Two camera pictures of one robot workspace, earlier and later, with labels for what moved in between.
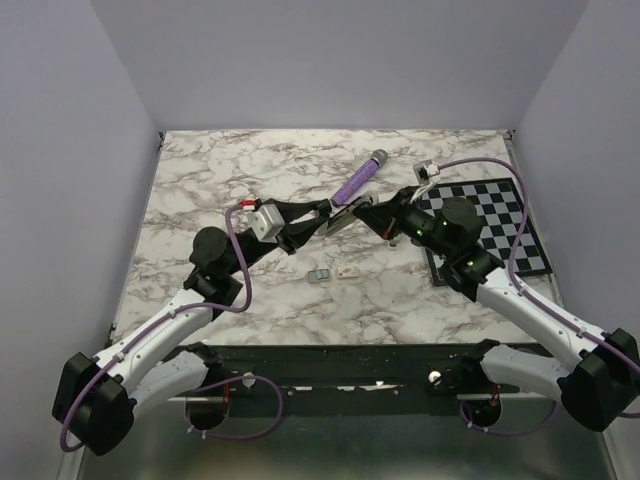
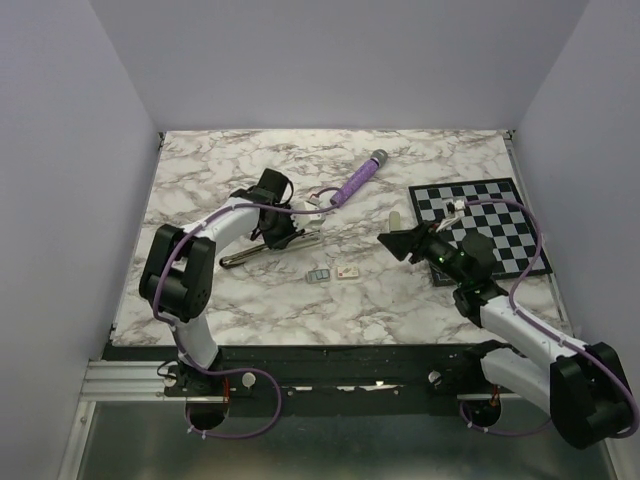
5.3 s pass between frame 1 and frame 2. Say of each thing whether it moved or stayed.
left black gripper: moved
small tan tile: stayed
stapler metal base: moved
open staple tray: stayed
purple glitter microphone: stayed
